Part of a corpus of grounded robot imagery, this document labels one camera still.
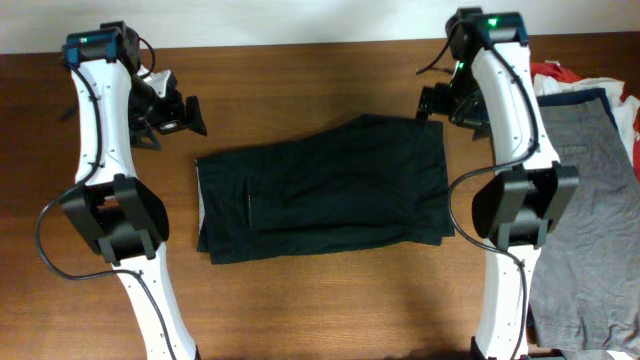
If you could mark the white garment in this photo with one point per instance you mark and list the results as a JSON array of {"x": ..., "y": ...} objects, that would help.
[{"x": 624, "y": 110}]

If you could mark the red garment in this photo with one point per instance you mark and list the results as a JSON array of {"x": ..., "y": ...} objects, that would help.
[{"x": 563, "y": 74}]

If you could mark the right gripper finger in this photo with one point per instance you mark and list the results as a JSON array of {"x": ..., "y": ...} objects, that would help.
[
  {"x": 482, "y": 132},
  {"x": 424, "y": 110}
]

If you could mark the black shorts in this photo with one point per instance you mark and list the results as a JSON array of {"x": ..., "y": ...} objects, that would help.
[{"x": 371, "y": 182}]

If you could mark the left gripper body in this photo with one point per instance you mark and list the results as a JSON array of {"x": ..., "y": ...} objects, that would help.
[{"x": 150, "y": 110}]

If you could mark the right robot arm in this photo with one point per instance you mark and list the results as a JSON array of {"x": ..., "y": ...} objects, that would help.
[{"x": 491, "y": 93}]

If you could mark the grey shorts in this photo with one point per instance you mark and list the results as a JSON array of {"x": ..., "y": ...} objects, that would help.
[{"x": 585, "y": 289}]

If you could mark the navy blue garment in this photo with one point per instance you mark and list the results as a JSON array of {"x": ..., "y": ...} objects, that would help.
[{"x": 578, "y": 97}]

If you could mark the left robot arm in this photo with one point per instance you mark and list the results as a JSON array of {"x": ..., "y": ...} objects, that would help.
[{"x": 123, "y": 106}]

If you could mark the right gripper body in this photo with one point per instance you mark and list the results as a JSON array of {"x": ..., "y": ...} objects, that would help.
[{"x": 461, "y": 101}]

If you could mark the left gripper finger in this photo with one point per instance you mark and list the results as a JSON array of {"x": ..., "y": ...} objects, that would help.
[
  {"x": 144, "y": 139},
  {"x": 193, "y": 117}
]

